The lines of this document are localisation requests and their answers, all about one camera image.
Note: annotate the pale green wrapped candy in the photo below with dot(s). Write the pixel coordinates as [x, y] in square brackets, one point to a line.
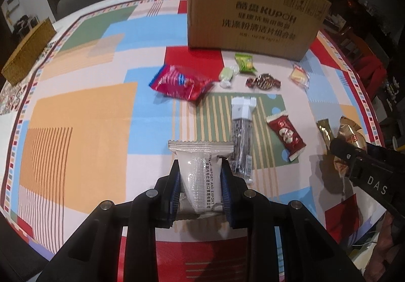
[226, 76]

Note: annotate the dark sesame bar packet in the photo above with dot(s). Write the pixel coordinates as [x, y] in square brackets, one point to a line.
[241, 160]

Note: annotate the white snack packet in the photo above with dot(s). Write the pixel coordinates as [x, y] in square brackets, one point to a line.
[200, 165]

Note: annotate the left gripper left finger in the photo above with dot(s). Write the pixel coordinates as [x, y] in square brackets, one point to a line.
[92, 251]

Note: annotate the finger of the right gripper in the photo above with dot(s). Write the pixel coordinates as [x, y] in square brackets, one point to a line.
[344, 155]

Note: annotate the magenta hawthorn snack bag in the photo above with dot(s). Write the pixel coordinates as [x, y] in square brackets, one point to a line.
[180, 82]

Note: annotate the yellow cake clear packet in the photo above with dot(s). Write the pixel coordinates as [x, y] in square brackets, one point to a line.
[300, 77]

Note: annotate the white shoe rack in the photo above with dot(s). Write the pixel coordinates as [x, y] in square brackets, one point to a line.
[24, 25]

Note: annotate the woven wicker box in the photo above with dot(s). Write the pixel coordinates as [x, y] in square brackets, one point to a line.
[27, 52]

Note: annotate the brown foil chocolate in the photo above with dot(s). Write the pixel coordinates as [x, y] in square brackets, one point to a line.
[263, 82]

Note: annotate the dark red snack packet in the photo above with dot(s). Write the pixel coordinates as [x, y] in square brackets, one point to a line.
[287, 134]

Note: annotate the red wooden chair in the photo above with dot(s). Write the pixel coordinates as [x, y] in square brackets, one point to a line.
[366, 64]

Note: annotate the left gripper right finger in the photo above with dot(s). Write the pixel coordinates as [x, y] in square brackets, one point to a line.
[280, 235]

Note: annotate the brown cardboard box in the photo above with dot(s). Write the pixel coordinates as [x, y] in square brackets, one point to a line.
[279, 28]

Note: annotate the person right hand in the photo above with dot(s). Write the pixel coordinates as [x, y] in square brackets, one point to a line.
[387, 260]

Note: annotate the gold foil snack packet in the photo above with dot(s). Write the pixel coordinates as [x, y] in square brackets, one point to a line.
[349, 132]

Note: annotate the colourful patterned tablecloth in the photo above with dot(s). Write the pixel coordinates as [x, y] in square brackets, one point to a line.
[85, 126]

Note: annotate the white intercom panel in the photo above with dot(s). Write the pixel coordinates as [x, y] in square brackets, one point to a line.
[11, 5]

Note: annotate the green snack packet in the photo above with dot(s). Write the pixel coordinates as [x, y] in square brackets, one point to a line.
[245, 63]

